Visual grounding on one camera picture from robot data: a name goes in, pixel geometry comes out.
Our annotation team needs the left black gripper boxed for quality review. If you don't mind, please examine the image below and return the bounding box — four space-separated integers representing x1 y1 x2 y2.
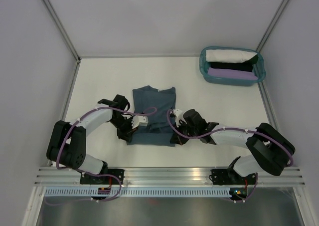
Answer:
108 115 138 144

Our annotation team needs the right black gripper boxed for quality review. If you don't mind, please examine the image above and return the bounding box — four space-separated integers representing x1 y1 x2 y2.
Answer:
170 119 198 145

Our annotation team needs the blue-grey t shirt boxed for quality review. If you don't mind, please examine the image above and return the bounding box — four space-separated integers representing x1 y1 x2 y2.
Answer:
127 86 176 147

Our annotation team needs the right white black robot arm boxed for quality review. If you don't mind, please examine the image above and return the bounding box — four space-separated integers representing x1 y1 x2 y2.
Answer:
166 109 296 184

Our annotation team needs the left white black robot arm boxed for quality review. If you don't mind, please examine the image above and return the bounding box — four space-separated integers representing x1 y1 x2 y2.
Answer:
46 95 135 184

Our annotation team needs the purple rolled t shirt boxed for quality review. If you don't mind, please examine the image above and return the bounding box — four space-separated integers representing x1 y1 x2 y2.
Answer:
207 68 258 81

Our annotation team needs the white rolled t shirt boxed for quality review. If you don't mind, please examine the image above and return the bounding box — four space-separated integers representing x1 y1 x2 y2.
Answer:
206 49 259 63

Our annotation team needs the black rolled t shirt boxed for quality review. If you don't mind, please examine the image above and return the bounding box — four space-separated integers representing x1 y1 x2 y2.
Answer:
209 62 253 72

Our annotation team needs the teal plastic basket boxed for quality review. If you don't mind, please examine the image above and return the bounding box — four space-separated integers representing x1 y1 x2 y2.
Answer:
199 46 266 86

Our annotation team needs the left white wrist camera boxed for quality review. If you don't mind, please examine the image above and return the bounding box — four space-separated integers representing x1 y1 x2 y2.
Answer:
131 115 149 129

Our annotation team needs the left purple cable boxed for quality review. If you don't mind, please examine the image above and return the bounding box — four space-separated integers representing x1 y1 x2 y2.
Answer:
44 106 158 207

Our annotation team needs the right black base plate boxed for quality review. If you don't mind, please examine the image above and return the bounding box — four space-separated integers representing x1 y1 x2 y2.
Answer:
209 169 256 186

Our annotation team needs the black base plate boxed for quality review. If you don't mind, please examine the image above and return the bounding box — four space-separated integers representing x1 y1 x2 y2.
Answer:
80 169 125 185
209 169 256 186

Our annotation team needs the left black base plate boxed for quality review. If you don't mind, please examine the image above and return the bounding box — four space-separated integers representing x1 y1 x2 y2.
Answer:
80 169 125 185

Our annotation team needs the aluminium front rail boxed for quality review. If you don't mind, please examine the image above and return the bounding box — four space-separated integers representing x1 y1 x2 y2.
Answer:
33 167 305 188

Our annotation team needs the light blue cable duct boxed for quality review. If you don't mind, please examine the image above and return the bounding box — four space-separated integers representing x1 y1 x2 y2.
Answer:
44 187 231 198

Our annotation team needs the left aluminium frame post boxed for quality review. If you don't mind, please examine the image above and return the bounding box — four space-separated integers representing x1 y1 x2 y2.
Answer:
34 0 81 62

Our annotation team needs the aluminium frame post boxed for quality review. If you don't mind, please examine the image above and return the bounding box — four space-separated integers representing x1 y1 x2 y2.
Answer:
34 0 81 62
256 0 291 52

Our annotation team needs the right aluminium frame post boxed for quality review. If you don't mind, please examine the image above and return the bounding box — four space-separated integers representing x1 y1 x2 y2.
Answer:
256 0 291 52

